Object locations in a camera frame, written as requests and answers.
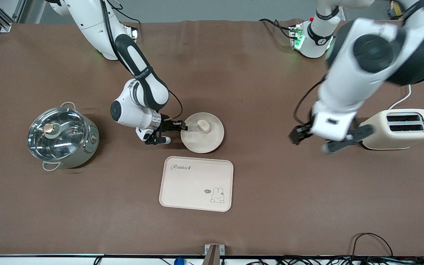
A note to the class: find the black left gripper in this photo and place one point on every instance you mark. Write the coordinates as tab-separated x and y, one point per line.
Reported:
299	133

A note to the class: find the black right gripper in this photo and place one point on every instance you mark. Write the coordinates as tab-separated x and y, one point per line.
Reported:
167	126

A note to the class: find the round cream plate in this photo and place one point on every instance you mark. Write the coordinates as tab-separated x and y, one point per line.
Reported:
197	141

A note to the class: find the small beige bun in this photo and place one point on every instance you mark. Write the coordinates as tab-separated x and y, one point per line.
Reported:
204	126

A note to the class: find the cream tray with rabbit print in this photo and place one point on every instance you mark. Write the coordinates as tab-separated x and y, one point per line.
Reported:
193	187

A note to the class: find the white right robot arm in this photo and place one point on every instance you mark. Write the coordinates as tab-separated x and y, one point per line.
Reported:
142	84

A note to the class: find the brown table cover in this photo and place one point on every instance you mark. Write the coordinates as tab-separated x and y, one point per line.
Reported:
234	73

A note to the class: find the cream two-slot toaster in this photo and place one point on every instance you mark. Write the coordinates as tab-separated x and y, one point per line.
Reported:
381	132

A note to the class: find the glass pot lid with knob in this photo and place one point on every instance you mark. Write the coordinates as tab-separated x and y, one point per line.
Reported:
64	143

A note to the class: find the blue round object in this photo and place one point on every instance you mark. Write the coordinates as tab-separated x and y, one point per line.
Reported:
179	261

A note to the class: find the metal bracket on table edge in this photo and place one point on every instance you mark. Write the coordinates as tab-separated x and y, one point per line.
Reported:
214	254

